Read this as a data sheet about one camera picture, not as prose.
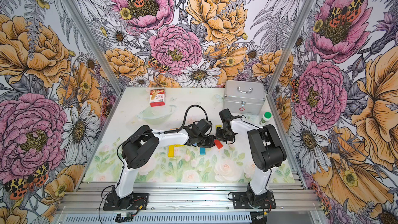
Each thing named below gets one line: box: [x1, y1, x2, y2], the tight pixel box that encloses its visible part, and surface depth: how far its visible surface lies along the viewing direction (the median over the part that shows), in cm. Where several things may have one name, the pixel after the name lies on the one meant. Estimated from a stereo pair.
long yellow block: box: [167, 144, 175, 158], surface depth 91 cm
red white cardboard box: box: [149, 88, 166, 107], surface depth 114 cm
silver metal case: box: [222, 79, 266, 115], surface depth 104 cm
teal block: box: [199, 147, 206, 156], surface depth 91 cm
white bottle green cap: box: [260, 111, 273, 125], surface depth 99 cm
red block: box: [214, 138, 223, 150], surface depth 94 cm
